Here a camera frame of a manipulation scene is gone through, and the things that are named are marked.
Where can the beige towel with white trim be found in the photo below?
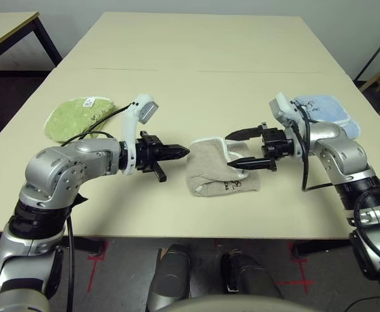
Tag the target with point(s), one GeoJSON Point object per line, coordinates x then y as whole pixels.
{"type": "Point", "coordinates": [206, 169]}

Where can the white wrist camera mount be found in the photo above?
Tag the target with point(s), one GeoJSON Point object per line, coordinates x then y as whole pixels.
{"type": "Point", "coordinates": [279, 105]}
{"type": "Point", "coordinates": [146, 110]}

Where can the green folded towel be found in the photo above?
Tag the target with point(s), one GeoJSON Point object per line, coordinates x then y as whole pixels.
{"type": "Point", "coordinates": [73, 117]}

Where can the beige robot torso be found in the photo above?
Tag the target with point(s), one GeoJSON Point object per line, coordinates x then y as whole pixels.
{"type": "Point", "coordinates": [232, 305]}

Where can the side table with black frame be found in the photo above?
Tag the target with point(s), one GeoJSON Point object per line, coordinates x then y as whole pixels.
{"type": "Point", "coordinates": [8, 29]}

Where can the black robot right leg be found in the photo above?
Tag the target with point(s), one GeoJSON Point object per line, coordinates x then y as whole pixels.
{"type": "Point", "coordinates": [247, 276]}

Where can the black table foot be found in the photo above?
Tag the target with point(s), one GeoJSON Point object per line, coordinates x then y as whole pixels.
{"type": "Point", "coordinates": [320, 248]}
{"type": "Point", "coordinates": [86, 245]}

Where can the light blue folded towel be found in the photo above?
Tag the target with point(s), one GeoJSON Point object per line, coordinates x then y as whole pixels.
{"type": "Point", "coordinates": [326, 109]}

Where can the grey robot left leg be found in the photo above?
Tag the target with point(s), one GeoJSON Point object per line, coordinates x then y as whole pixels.
{"type": "Point", "coordinates": [170, 276]}

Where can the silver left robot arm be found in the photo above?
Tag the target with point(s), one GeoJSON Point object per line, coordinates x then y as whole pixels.
{"type": "Point", "coordinates": [63, 165]}

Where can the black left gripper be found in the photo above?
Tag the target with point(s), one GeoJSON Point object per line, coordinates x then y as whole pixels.
{"type": "Point", "coordinates": [147, 152]}

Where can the black stand pole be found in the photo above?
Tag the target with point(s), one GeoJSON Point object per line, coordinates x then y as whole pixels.
{"type": "Point", "coordinates": [372, 58]}

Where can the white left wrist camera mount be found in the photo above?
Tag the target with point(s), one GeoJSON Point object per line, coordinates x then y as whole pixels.
{"type": "Point", "coordinates": [146, 110]}

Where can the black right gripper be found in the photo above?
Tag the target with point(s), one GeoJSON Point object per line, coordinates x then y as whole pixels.
{"type": "Point", "coordinates": [278, 146]}

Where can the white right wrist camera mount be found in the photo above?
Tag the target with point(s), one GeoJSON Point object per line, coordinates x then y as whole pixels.
{"type": "Point", "coordinates": [279, 105]}

